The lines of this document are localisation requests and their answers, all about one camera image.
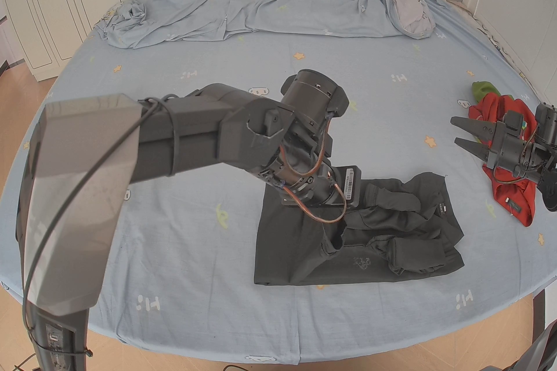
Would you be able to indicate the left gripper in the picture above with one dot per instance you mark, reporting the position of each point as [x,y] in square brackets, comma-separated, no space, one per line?
[330,191]

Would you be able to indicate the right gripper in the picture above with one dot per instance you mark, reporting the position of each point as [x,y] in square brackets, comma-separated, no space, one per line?
[513,156]

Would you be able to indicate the black shirt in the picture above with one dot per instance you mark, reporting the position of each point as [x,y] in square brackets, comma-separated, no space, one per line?
[296,252]

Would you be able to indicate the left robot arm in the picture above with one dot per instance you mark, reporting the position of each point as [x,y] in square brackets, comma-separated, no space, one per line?
[187,139]

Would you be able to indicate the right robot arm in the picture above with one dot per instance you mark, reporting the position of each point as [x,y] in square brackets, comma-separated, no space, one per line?
[549,191]

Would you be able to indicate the green garment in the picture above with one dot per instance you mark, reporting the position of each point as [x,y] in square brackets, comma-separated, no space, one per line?
[484,90]

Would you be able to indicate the red shirt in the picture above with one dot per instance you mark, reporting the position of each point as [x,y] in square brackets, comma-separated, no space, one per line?
[518,199]

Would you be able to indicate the pale blue quilt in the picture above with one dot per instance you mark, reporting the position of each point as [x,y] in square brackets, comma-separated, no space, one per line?
[283,8]

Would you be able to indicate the bed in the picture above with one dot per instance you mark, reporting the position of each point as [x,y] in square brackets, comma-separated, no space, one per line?
[196,34]

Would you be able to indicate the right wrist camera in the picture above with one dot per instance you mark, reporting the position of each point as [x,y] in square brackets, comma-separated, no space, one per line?
[513,122]

